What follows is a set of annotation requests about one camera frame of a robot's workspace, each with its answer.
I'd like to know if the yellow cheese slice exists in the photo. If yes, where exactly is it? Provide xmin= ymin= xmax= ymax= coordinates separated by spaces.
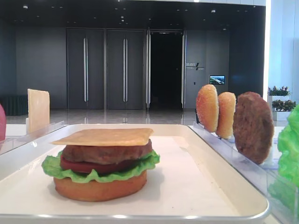
xmin=52 ymin=128 xmax=153 ymax=147

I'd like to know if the meat patty on burger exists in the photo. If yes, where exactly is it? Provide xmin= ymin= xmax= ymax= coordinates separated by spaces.
xmin=62 ymin=140 xmax=153 ymax=165

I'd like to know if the tomato slice on burger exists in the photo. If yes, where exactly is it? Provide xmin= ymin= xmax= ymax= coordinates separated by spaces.
xmin=60 ymin=155 xmax=139 ymax=175

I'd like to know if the upright brown meat patty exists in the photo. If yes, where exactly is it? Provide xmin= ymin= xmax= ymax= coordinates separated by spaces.
xmin=233 ymin=91 xmax=274 ymax=164

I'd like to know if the lettuce leaf on burger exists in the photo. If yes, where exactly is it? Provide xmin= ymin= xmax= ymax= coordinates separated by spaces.
xmin=42 ymin=151 xmax=160 ymax=183

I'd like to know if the orange cheese slice upright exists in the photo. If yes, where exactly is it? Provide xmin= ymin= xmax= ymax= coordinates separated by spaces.
xmin=27 ymin=89 xmax=50 ymax=133

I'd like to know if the red tomato slice upright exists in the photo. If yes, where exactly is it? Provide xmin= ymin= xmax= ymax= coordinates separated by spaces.
xmin=0 ymin=105 xmax=7 ymax=141

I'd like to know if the upright green lettuce leaf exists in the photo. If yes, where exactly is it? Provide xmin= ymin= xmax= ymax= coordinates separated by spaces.
xmin=269 ymin=107 xmax=299 ymax=209

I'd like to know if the bun slice outer right rack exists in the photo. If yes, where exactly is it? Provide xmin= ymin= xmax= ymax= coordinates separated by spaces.
xmin=196 ymin=84 xmax=219 ymax=133

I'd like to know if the bun slice rack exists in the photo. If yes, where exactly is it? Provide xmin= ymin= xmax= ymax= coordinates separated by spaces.
xmin=216 ymin=92 xmax=236 ymax=139
xmin=196 ymin=84 xmax=219 ymax=133

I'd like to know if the dark double door middle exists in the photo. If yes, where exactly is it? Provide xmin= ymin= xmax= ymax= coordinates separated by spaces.
xmin=107 ymin=30 xmax=143 ymax=110

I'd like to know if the dark double door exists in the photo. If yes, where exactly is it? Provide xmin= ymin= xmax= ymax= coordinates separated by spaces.
xmin=67 ymin=29 xmax=104 ymax=109
xmin=107 ymin=30 xmax=143 ymax=110

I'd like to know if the bun slice inner right rack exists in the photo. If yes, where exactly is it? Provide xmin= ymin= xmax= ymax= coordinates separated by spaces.
xmin=216 ymin=92 xmax=236 ymax=139

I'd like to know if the white metal tray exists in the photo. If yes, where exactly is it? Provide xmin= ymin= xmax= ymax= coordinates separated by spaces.
xmin=0 ymin=124 xmax=270 ymax=224

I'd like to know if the dark double door left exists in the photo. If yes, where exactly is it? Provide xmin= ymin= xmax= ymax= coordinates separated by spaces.
xmin=67 ymin=29 xmax=104 ymax=109

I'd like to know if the bottom bun on tray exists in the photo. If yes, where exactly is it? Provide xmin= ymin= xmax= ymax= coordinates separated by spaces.
xmin=53 ymin=171 xmax=147 ymax=202

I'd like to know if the white flower planter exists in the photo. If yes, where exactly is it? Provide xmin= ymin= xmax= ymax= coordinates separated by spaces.
xmin=268 ymin=86 xmax=296 ymax=121

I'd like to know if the wall display screen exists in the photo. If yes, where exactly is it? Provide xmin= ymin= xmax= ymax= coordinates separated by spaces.
xmin=209 ymin=75 xmax=225 ymax=85

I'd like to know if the long clear rail left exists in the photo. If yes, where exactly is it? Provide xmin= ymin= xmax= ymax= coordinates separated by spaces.
xmin=0 ymin=121 xmax=65 ymax=155

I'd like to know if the long clear rail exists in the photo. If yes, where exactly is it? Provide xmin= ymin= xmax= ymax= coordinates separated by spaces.
xmin=190 ymin=123 xmax=299 ymax=224
xmin=0 ymin=121 xmax=65 ymax=155

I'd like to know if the long clear rail right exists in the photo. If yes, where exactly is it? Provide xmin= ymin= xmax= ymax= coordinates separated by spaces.
xmin=190 ymin=123 xmax=299 ymax=224

